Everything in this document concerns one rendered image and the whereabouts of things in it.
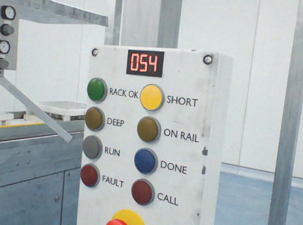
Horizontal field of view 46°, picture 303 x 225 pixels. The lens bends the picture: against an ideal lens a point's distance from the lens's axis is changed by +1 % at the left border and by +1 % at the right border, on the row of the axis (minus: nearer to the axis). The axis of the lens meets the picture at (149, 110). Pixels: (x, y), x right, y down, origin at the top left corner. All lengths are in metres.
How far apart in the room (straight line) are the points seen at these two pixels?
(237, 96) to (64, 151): 3.10
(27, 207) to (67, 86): 3.97
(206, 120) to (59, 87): 5.01
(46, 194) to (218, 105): 1.10
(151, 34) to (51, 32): 5.02
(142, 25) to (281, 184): 1.19
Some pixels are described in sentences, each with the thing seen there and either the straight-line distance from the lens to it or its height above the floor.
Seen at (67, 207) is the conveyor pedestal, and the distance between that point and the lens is 1.52.
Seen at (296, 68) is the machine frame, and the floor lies 1.15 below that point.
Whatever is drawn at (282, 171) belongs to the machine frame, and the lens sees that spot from 1.55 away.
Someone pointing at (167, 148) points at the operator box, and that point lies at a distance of 0.38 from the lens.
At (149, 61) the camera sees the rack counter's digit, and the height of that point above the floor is 1.09.
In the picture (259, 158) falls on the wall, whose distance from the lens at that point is 4.24.
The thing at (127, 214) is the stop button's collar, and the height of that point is 0.91.
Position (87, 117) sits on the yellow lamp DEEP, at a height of 1.01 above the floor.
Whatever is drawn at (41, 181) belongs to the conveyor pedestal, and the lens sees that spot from 1.38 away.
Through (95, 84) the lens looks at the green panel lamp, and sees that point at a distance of 0.43.
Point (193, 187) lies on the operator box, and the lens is 0.38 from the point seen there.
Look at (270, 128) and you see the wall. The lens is 4.18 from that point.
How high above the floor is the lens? 1.07
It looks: 6 degrees down
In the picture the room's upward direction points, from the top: 6 degrees clockwise
